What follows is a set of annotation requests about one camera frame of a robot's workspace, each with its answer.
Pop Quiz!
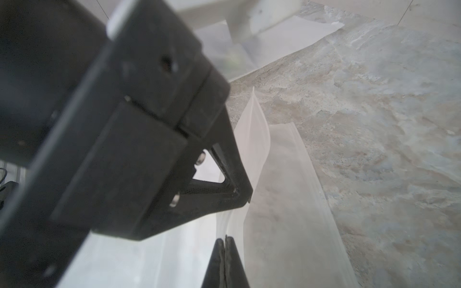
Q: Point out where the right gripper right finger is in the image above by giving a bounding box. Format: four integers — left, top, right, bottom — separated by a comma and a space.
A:
224, 236, 250, 288

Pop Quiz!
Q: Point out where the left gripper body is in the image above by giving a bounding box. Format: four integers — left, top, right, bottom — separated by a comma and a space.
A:
1, 1, 230, 288

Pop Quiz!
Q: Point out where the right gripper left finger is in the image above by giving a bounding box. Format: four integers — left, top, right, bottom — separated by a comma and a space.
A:
201, 239, 225, 288

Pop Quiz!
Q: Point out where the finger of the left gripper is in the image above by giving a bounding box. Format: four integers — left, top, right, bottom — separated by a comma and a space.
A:
133, 180, 249, 241
187, 109, 253, 202

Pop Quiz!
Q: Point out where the clear zip-top bag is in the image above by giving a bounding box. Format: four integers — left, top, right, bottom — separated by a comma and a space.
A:
195, 16, 344, 82
60, 94, 358, 288

